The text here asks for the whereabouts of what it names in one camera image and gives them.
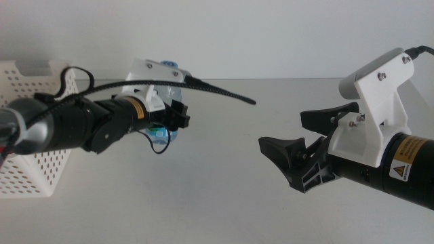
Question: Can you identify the small clear water bottle blue cap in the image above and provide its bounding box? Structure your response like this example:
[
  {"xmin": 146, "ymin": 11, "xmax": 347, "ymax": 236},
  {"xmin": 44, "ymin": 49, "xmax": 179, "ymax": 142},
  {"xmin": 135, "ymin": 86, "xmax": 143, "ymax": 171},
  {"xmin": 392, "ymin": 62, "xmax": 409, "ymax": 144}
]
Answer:
[{"xmin": 144, "ymin": 60, "xmax": 180, "ymax": 145}]

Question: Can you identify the white perforated plastic basket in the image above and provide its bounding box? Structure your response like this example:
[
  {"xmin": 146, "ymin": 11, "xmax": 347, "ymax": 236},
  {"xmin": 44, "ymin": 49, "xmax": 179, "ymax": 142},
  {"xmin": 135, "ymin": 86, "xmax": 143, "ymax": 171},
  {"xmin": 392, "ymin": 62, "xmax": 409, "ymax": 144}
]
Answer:
[{"xmin": 0, "ymin": 60, "xmax": 79, "ymax": 199}]

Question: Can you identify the thin black left gripper wire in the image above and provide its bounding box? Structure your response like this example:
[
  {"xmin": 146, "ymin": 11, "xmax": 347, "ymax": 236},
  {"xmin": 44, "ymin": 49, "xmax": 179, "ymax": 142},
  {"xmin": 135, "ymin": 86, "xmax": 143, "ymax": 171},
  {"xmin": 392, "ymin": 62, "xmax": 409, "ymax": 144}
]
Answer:
[
  {"xmin": 56, "ymin": 66, "xmax": 96, "ymax": 99},
  {"xmin": 137, "ymin": 122, "xmax": 172, "ymax": 155}
]

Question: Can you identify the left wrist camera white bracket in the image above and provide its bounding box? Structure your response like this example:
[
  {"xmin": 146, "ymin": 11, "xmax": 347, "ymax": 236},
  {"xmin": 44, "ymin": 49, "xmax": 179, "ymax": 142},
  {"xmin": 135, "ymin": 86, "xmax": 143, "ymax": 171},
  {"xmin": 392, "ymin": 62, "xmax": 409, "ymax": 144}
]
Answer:
[{"xmin": 121, "ymin": 58, "xmax": 193, "ymax": 113}]

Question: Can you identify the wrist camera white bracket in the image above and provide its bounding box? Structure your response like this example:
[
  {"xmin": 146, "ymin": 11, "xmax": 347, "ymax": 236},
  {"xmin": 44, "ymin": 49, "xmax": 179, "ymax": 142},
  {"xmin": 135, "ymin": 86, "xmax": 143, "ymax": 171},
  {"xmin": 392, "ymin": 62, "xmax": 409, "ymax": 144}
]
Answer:
[
  {"xmin": 121, "ymin": 58, "xmax": 193, "ymax": 113},
  {"xmin": 328, "ymin": 47, "xmax": 415, "ymax": 169}
]

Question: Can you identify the left braided black camera cable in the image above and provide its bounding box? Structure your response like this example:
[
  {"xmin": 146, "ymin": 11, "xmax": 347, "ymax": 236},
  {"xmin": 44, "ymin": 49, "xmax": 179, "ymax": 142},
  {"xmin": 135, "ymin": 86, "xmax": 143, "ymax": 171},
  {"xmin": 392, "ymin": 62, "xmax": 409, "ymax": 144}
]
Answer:
[{"xmin": 0, "ymin": 75, "xmax": 258, "ymax": 163}]

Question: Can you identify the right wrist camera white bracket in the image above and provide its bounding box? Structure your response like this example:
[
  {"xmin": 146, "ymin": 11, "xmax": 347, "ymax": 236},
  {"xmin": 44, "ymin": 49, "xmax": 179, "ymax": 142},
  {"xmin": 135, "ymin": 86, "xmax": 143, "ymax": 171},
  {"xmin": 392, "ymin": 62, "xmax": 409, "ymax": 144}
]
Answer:
[{"xmin": 328, "ymin": 47, "xmax": 415, "ymax": 169}]

